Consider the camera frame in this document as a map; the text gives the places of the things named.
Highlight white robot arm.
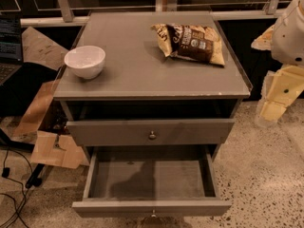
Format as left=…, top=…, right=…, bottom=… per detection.
left=259, top=0, right=304, bottom=122

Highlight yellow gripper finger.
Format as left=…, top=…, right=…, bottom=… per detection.
left=259, top=101, right=287, bottom=122

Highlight black cables on floor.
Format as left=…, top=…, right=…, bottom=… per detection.
left=0, top=145, right=44, bottom=228

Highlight white ceramic bowl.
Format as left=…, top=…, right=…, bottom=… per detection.
left=64, top=46, right=105, bottom=79

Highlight brown yellow chip bag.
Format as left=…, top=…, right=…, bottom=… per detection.
left=151, top=24, right=225, bottom=67

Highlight grey drawer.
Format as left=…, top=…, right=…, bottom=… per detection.
left=72, top=145, right=231, bottom=218
left=66, top=119, right=235, bottom=146

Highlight metal railing frame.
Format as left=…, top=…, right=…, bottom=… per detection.
left=0, top=0, right=304, bottom=29

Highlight grey top drawer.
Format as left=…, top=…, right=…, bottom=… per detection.
left=66, top=119, right=235, bottom=146

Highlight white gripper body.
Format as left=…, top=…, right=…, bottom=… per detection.
left=266, top=65, right=304, bottom=108

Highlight open laptop computer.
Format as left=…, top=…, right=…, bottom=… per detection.
left=0, top=15, right=23, bottom=85

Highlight grey wooden drawer cabinet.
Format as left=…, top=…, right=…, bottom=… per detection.
left=52, top=10, right=254, bottom=167

